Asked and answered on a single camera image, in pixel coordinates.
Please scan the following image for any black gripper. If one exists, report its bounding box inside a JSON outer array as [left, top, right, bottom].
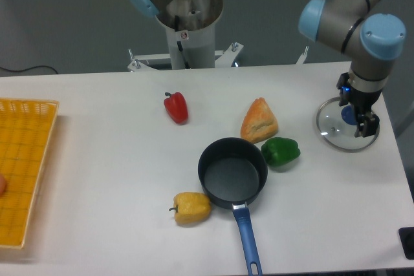
[[336, 72, 383, 138]]

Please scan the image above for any triangle orange bread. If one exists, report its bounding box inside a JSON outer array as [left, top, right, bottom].
[[240, 98, 279, 143]]

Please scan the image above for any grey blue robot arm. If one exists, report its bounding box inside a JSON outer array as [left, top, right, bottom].
[[129, 0, 406, 137]]

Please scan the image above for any glass lid blue knob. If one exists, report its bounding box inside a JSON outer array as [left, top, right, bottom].
[[316, 97, 380, 153]]

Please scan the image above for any green bell pepper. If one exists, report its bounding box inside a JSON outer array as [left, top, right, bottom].
[[261, 137, 301, 167]]

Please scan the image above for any black device at table edge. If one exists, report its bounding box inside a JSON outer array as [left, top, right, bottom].
[[398, 227, 414, 260]]

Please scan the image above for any red bell pepper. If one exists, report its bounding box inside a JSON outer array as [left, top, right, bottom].
[[164, 92, 189, 124]]

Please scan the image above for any yellow bell pepper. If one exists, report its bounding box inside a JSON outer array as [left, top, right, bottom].
[[169, 192, 212, 225]]

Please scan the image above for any yellow woven basket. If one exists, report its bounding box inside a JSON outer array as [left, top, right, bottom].
[[1, 98, 60, 249]]

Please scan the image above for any black saucepan blue handle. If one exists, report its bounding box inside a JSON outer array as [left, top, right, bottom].
[[198, 137, 268, 275]]

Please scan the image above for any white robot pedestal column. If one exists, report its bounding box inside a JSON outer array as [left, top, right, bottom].
[[157, 0, 223, 69]]

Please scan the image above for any white metal base frame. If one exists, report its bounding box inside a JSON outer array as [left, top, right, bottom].
[[127, 42, 310, 72]]

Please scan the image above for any black cable on floor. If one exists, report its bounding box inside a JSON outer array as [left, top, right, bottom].
[[0, 65, 60, 75]]

